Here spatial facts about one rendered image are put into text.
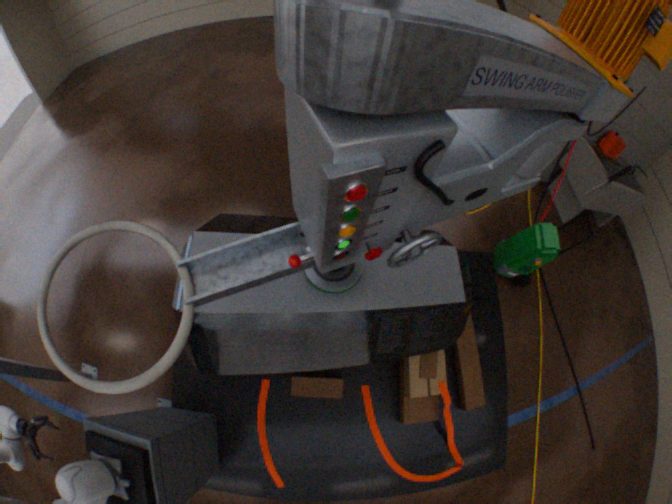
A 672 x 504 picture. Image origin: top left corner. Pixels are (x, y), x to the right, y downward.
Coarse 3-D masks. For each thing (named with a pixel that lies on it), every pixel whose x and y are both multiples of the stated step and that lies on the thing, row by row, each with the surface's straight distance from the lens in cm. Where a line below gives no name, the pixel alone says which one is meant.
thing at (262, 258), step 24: (240, 240) 73; (264, 240) 74; (288, 240) 76; (192, 264) 77; (216, 264) 77; (240, 264) 75; (264, 264) 73; (288, 264) 68; (312, 264) 71; (216, 288) 74; (240, 288) 70
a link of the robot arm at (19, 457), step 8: (8, 440) 156; (16, 440) 156; (0, 448) 156; (8, 448) 155; (16, 448) 156; (0, 456) 150; (8, 456) 154; (16, 456) 156; (24, 456) 162; (16, 464) 159; (24, 464) 163
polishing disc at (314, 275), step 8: (352, 264) 94; (360, 264) 95; (312, 272) 92; (320, 272) 92; (328, 272) 92; (344, 272) 93; (352, 272) 93; (360, 272) 94; (312, 280) 91; (320, 280) 91; (328, 280) 92; (336, 280) 92; (344, 280) 92; (352, 280) 92; (320, 288) 92; (328, 288) 91; (336, 288) 91; (344, 288) 91
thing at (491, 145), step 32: (480, 128) 69; (512, 128) 69; (544, 128) 72; (576, 128) 89; (416, 160) 39; (448, 160) 58; (480, 160) 63; (512, 160) 70; (448, 192) 60; (480, 192) 74; (512, 192) 97; (416, 224) 67
